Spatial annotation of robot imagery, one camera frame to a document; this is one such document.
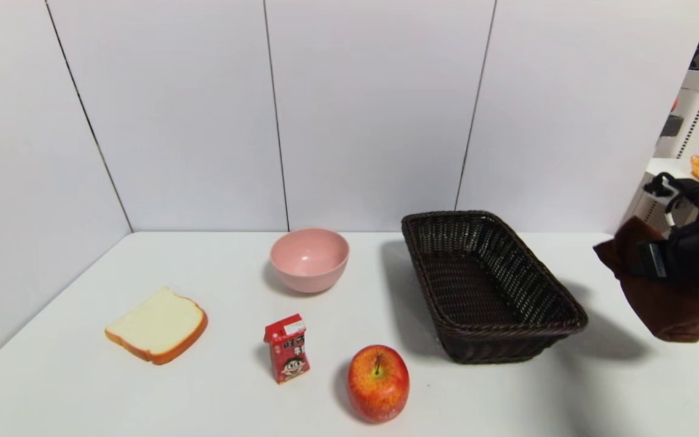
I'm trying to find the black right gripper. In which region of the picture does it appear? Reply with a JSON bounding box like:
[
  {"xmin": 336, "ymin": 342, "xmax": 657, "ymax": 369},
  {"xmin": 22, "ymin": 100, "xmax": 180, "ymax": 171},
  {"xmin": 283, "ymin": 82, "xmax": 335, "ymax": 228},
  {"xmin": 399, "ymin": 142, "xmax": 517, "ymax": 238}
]
[{"xmin": 630, "ymin": 228, "xmax": 699, "ymax": 285}]

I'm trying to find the brown cloth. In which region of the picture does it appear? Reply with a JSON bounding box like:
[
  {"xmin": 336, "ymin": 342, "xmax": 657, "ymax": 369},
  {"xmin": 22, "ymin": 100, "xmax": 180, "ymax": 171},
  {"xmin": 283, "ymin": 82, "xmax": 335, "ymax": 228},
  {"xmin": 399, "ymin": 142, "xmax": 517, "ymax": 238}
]
[{"xmin": 593, "ymin": 217, "xmax": 699, "ymax": 343}]

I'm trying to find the dark brown wicker basket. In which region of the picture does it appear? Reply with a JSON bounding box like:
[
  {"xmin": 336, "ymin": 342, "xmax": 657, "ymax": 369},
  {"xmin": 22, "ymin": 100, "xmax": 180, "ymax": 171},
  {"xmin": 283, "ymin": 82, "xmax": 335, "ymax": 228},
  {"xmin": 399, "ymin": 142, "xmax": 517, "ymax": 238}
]
[{"xmin": 402, "ymin": 211, "xmax": 589, "ymax": 365}]

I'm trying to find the white side table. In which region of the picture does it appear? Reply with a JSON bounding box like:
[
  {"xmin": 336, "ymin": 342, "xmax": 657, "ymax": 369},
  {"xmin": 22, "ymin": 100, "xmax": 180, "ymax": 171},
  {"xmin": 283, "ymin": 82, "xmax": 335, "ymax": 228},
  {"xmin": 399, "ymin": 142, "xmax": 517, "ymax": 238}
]
[{"xmin": 646, "ymin": 158, "xmax": 699, "ymax": 183}]

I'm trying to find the red apple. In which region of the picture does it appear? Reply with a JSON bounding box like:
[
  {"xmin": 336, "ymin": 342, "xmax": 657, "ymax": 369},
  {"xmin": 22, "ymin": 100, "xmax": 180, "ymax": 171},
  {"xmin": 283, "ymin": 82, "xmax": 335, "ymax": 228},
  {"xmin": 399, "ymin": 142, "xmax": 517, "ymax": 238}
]
[{"xmin": 348, "ymin": 344, "xmax": 411, "ymax": 424}]

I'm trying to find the pink bowl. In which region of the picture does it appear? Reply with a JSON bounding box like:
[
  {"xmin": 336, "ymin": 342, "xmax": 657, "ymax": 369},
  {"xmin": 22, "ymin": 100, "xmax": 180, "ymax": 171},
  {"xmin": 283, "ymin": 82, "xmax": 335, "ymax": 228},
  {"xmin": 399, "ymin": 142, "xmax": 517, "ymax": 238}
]
[{"xmin": 270, "ymin": 228, "xmax": 351, "ymax": 294}]

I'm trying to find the red milk carton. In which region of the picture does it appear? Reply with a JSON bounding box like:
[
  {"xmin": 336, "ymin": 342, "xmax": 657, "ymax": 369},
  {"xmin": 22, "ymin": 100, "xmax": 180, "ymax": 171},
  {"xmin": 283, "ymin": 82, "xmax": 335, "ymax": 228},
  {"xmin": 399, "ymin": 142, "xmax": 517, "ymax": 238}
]
[{"xmin": 264, "ymin": 313, "xmax": 311, "ymax": 384}]

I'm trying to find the white bread slice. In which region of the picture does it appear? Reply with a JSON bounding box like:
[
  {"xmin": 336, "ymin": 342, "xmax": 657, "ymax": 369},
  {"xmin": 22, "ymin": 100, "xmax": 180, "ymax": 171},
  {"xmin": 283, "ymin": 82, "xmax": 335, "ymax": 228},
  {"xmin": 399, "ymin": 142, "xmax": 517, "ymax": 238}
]
[{"xmin": 104, "ymin": 286, "xmax": 209, "ymax": 365}]

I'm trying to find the black wrist camera with cable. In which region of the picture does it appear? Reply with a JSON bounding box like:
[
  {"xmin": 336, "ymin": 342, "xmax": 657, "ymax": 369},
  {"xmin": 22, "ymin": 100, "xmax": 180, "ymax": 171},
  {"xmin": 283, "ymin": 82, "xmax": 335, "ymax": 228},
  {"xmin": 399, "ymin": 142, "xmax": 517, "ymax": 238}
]
[{"xmin": 643, "ymin": 172, "xmax": 699, "ymax": 226}]

